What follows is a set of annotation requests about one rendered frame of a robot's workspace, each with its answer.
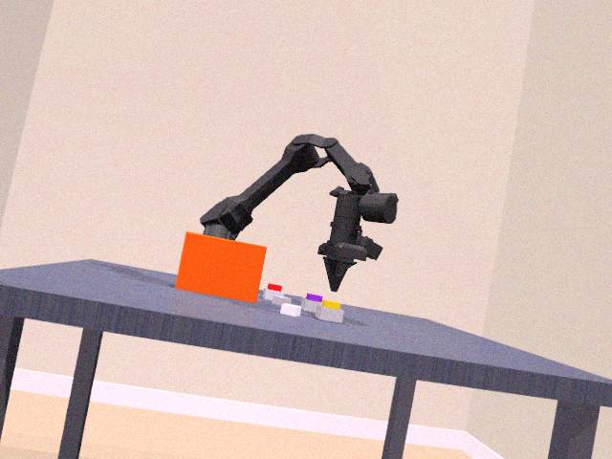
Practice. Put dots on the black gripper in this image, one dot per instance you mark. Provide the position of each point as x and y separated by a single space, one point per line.
341 250

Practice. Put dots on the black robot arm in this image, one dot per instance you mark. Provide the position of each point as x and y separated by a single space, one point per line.
230 216

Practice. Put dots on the yellow button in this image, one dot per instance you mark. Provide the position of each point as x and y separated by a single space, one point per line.
330 311

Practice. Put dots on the purple button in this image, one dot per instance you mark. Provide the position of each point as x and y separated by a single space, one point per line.
310 303

